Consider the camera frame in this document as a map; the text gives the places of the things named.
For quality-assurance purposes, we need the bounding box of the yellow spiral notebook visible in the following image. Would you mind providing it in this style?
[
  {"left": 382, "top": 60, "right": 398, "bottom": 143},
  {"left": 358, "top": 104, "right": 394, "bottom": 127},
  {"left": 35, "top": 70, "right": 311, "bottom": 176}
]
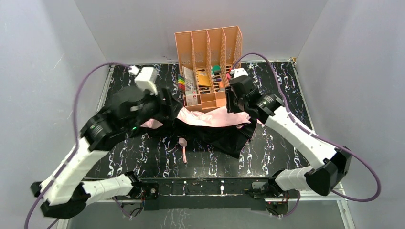
[{"left": 196, "top": 69, "right": 212, "bottom": 87}]

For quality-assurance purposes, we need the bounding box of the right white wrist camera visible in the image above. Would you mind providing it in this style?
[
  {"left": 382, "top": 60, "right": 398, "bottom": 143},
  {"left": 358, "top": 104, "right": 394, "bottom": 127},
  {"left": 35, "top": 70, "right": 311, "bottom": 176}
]
[{"left": 226, "top": 68, "right": 248, "bottom": 81}]

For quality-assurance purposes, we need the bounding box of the purple cable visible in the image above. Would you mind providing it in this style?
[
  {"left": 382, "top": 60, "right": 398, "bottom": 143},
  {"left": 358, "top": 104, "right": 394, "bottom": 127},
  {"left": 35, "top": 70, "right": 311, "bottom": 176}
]
[
  {"left": 232, "top": 52, "right": 382, "bottom": 219},
  {"left": 23, "top": 62, "right": 134, "bottom": 229}
]

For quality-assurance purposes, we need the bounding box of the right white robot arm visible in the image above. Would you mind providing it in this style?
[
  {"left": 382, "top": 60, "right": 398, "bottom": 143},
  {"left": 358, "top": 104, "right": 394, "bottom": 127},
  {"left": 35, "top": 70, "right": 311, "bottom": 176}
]
[{"left": 225, "top": 75, "right": 352, "bottom": 196}]

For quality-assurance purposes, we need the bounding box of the white red box in organizer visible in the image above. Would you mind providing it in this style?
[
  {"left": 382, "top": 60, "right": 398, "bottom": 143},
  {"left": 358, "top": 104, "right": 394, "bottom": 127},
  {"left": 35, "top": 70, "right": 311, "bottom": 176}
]
[{"left": 185, "top": 90, "right": 198, "bottom": 106}]

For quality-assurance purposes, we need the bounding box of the green white eraser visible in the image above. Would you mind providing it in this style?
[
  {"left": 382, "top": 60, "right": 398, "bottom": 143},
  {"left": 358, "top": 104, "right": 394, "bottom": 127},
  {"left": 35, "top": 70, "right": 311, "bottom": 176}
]
[{"left": 212, "top": 65, "right": 221, "bottom": 75}]

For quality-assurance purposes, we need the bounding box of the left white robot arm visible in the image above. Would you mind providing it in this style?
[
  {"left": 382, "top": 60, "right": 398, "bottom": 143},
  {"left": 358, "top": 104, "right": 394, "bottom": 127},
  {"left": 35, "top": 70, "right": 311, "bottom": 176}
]
[{"left": 31, "top": 86, "right": 183, "bottom": 219}]

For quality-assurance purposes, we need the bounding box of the orange plastic desk organizer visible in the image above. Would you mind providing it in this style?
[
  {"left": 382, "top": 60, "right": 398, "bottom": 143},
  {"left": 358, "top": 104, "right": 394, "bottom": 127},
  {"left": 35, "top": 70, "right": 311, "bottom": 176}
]
[{"left": 174, "top": 26, "right": 242, "bottom": 113}]

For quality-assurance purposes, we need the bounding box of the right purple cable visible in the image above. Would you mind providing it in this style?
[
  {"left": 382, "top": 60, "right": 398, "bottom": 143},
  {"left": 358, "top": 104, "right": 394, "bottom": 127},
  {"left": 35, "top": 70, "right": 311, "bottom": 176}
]
[{"left": 232, "top": 52, "right": 382, "bottom": 219}]

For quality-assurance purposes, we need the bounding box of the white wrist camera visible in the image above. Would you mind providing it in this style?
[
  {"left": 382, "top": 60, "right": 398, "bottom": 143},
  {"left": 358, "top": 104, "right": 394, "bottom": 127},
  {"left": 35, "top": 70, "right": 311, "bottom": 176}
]
[
  {"left": 128, "top": 66, "right": 158, "bottom": 95},
  {"left": 226, "top": 68, "right": 248, "bottom": 81}
]

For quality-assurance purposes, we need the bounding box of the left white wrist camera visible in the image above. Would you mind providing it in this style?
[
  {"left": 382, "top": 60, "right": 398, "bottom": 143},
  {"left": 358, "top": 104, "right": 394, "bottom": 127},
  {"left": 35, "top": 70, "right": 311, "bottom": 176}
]
[{"left": 128, "top": 66, "right": 158, "bottom": 95}]

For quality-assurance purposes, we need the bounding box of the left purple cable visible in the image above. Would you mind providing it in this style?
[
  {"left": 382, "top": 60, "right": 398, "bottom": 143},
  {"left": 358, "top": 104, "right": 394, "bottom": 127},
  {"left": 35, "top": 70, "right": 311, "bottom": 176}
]
[{"left": 23, "top": 62, "right": 134, "bottom": 229}]

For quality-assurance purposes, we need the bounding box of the black pink folding umbrella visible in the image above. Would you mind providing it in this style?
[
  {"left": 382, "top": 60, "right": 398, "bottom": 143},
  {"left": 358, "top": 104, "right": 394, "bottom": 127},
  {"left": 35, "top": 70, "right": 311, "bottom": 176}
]
[{"left": 130, "top": 93, "right": 257, "bottom": 158}]

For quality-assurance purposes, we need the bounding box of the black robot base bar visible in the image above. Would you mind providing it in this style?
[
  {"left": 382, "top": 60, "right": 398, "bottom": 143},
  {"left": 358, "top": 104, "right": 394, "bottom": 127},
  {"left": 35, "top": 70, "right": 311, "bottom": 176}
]
[{"left": 142, "top": 177, "right": 273, "bottom": 210}]

